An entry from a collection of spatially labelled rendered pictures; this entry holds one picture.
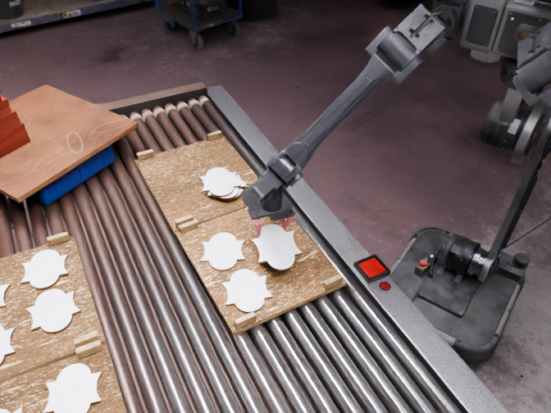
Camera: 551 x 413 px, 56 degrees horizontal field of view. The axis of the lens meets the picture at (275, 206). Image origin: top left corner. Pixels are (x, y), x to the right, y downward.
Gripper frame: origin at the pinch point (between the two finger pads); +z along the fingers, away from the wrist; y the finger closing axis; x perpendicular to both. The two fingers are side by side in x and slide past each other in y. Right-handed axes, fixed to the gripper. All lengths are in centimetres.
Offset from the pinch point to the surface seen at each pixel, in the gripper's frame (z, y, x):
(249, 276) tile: 8.3, -8.8, -7.5
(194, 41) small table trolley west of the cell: 76, 51, 343
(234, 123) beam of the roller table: 7, 11, 73
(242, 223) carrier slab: 7.9, -4.1, 14.6
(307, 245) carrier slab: 8.1, 11.5, -1.0
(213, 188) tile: 4.0, -9.1, 30.0
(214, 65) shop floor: 86, 60, 309
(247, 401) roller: 12.9, -19.9, -40.6
